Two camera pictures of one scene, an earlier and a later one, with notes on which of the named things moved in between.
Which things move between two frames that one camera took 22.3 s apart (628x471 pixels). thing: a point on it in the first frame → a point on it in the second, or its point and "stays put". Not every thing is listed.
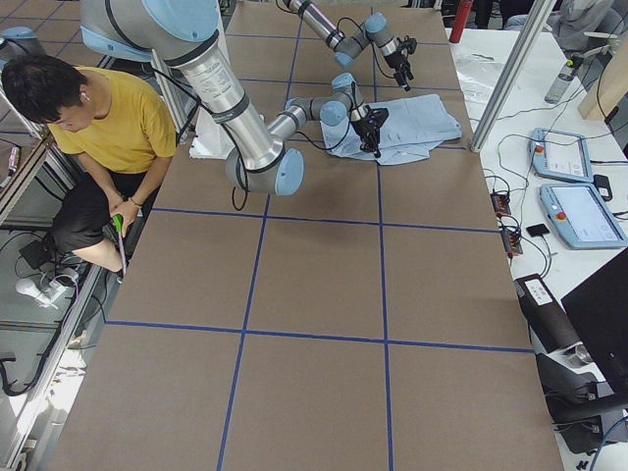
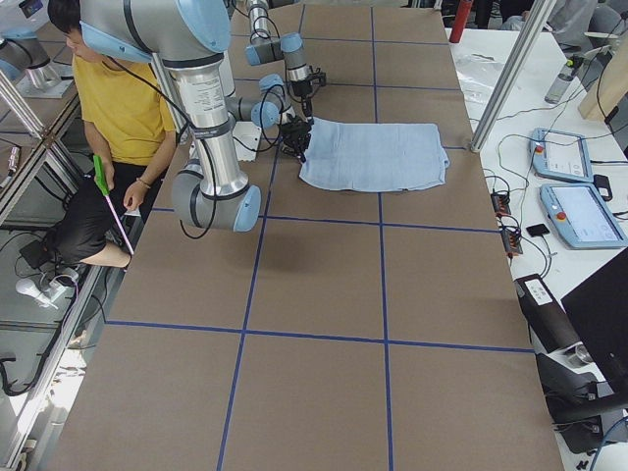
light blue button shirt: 414,125 → 374,157
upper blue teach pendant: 559,155 stays put
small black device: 539,230 stays put
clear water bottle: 560,82 stays put
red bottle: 462,12 stays put
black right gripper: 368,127 → 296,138
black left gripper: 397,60 → 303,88
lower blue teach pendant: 580,217 stays put
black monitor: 600,309 stays put
